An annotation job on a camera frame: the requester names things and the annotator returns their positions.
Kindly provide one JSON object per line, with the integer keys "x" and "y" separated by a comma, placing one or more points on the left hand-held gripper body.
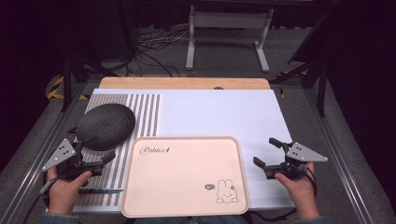
{"x": 59, "y": 154}

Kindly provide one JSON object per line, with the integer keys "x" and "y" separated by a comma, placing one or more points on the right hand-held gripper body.
{"x": 305, "y": 154}

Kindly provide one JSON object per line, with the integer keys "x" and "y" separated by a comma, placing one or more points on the person's right hand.
{"x": 299, "y": 191}

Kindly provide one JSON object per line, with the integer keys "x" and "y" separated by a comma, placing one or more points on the person's left hand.
{"x": 65, "y": 194}

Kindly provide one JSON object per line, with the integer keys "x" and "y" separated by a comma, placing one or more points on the black knife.
{"x": 101, "y": 190}

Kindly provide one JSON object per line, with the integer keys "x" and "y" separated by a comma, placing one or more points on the white mat with grey stripes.
{"x": 218, "y": 115}

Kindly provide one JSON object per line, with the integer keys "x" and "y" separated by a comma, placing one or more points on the black metal stand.
{"x": 320, "y": 81}
{"x": 67, "y": 84}

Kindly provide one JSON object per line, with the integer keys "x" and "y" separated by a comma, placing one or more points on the pink tray with rabbit print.
{"x": 183, "y": 180}

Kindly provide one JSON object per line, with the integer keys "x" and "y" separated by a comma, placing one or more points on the white metal stand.
{"x": 229, "y": 21}

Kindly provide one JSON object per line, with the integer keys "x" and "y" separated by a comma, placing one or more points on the aluminium frame rail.
{"x": 339, "y": 155}
{"x": 37, "y": 158}

